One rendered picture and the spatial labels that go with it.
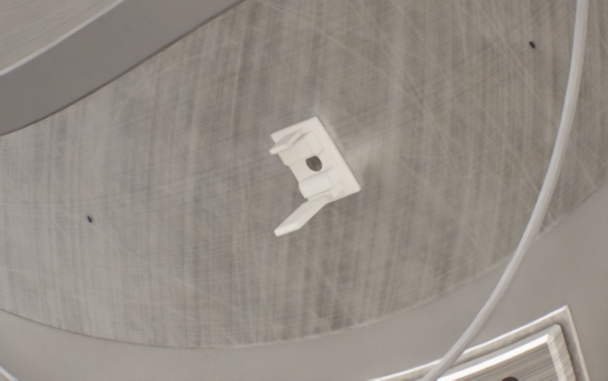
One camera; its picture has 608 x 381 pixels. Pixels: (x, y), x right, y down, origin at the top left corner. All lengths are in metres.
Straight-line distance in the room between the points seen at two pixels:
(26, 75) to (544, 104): 0.17
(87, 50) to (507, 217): 0.14
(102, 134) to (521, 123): 0.15
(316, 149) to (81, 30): 0.09
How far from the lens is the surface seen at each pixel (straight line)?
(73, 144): 1.02
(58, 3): 1.01
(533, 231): 0.90
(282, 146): 0.96
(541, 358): 0.95
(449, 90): 0.93
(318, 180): 0.96
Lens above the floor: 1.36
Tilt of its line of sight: 36 degrees down
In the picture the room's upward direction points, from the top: 5 degrees clockwise
